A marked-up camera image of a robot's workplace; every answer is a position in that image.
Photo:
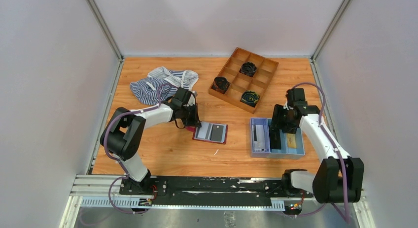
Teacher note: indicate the black yellow rolled belt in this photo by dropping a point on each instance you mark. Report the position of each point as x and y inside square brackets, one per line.
[250, 98]

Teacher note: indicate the wooden compartment tray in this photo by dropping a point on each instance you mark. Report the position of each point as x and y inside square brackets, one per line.
[239, 83]

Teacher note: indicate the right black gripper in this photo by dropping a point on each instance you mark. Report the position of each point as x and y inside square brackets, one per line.
[279, 124]

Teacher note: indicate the grey VIP credit card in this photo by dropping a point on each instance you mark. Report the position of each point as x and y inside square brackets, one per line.
[204, 132]

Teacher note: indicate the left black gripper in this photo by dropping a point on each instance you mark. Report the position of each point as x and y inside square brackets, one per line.
[192, 117]

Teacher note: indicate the blue plastic organizer box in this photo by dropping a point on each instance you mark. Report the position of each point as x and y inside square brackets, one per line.
[294, 151]

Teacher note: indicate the red leather card holder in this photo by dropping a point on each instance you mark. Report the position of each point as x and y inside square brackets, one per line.
[218, 133]

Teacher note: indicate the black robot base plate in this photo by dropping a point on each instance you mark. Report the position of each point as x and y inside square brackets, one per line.
[211, 192]

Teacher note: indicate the gold item in organizer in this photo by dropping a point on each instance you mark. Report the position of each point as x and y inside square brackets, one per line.
[291, 141]

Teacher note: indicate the black rolled belt left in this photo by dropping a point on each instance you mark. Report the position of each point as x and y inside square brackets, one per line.
[220, 84]

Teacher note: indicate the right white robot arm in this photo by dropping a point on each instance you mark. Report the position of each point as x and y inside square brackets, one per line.
[339, 177]

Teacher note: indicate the silver item in organizer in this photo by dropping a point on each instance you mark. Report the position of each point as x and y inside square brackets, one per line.
[259, 144]

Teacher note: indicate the dark VIP credit card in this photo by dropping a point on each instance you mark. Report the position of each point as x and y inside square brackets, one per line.
[276, 140]

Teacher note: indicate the striped blue white cloth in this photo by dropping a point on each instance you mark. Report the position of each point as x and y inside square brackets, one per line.
[161, 84]

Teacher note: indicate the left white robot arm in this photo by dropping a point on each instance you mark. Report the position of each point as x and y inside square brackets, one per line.
[122, 136]

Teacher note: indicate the black rolled belt top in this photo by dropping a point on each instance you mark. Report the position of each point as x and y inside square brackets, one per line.
[248, 69]

